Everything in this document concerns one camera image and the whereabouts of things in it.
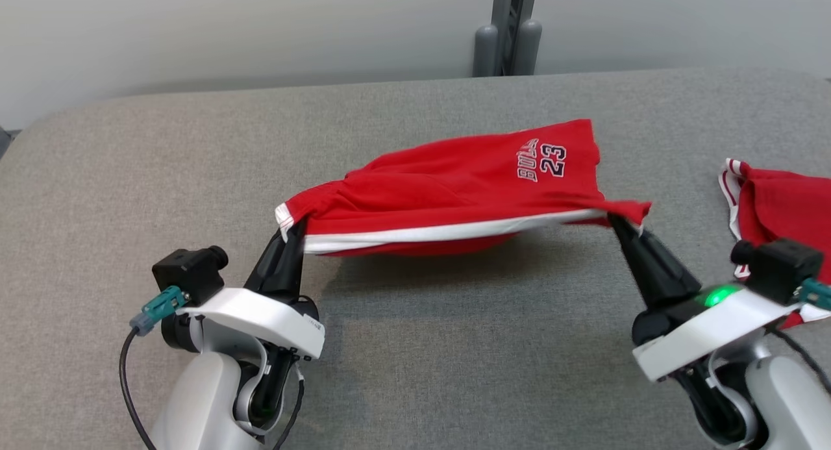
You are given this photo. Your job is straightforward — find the red basketball shorts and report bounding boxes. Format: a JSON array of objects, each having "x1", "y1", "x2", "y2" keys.
[{"x1": 274, "y1": 118, "x2": 652, "y2": 257}]

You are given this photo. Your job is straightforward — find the teal right camera connector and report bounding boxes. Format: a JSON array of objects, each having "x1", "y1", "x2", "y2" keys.
[{"x1": 799, "y1": 277, "x2": 831, "y2": 312}]

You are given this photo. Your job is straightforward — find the teal camera connector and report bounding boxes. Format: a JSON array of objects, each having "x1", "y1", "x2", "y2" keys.
[
  {"x1": 799, "y1": 277, "x2": 831, "y2": 312},
  {"x1": 129, "y1": 285, "x2": 190, "y2": 338}
]

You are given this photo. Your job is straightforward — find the teal left camera connector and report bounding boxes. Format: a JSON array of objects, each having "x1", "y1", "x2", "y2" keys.
[{"x1": 129, "y1": 285, "x2": 190, "y2": 338}]

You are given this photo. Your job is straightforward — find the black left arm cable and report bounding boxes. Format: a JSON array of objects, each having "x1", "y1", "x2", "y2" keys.
[{"x1": 118, "y1": 327, "x2": 158, "y2": 450}]

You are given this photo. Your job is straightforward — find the grey partition double post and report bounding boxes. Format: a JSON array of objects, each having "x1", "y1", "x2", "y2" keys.
[{"x1": 472, "y1": 0, "x2": 543, "y2": 78}]

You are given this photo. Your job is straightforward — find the red white basketball jersey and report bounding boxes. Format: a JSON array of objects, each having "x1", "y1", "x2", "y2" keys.
[{"x1": 717, "y1": 157, "x2": 831, "y2": 329}]

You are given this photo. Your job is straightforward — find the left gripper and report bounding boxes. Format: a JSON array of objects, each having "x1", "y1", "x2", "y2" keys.
[{"x1": 160, "y1": 218, "x2": 326, "y2": 431}]

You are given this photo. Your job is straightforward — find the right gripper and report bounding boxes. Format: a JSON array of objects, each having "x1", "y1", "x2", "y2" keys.
[{"x1": 607, "y1": 214, "x2": 804, "y2": 383}]

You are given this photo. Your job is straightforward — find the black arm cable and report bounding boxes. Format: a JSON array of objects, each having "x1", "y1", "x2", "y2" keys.
[
  {"x1": 118, "y1": 327, "x2": 158, "y2": 450},
  {"x1": 766, "y1": 325, "x2": 831, "y2": 395}
]

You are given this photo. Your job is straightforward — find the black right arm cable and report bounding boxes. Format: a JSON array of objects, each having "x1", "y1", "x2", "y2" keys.
[{"x1": 766, "y1": 325, "x2": 831, "y2": 395}]

